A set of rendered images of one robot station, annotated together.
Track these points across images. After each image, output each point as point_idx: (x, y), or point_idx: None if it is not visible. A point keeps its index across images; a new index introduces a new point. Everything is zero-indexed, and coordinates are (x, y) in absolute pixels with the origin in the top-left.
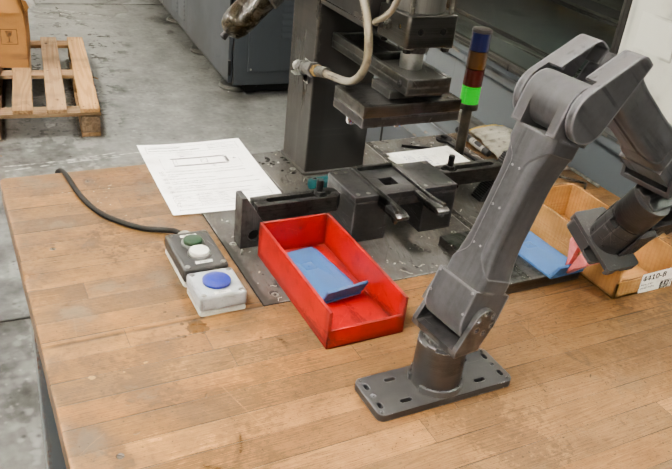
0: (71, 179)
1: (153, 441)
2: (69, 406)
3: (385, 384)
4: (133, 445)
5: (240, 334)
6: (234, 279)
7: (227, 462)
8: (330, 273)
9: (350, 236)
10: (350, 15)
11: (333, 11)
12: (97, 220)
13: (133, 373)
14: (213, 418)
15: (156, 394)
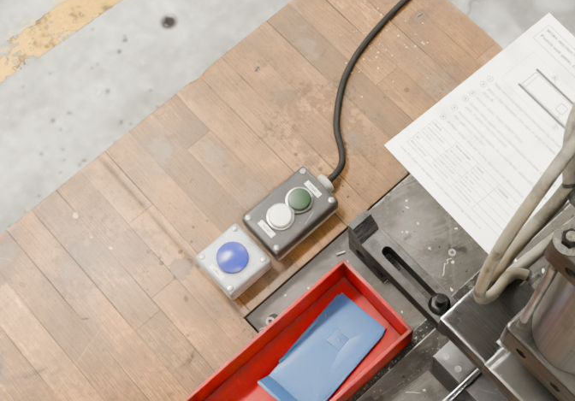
0: (403, 1)
1: (16, 302)
2: (35, 218)
3: None
4: (7, 289)
5: (185, 313)
6: (246, 274)
7: (9, 371)
8: (332, 369)
9: (362, 374)
10: None
11: None
12: (334, 75)
13: (92, 245)
14: (57, 338)
15: (72, 277)
